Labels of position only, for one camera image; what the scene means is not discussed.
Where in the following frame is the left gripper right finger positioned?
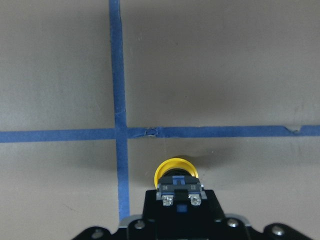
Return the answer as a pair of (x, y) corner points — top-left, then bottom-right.
(200, 189), (225, 223)

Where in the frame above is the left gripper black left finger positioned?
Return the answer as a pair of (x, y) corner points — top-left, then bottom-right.
(142, 190), (160, 225)

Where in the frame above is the yellow push button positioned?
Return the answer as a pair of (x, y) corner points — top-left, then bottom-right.
(154, 157), (208, 208)

